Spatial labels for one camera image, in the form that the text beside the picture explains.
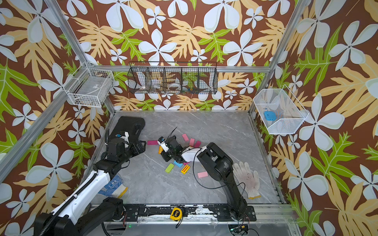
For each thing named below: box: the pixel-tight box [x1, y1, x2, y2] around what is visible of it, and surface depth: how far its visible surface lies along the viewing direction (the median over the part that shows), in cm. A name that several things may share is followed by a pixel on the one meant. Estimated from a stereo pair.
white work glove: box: [231, 161, 262, 200], surface depth 86 cm
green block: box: [164, 162, 175, 174], surface depth 91 cm
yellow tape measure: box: [169, 206, 183, 222], surface depth 74 cm
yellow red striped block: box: [180, 164, 191, 175], surface depth 90 cm
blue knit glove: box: [97, 173, 129, 199], surface depth 83 cm
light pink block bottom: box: [197, 171, 209, 178], surface depth 90 cm
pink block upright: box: [189, 138, 195, 148], surface depth 103 cm
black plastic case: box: [109, 116, 146, 143], surface depth 107 cm
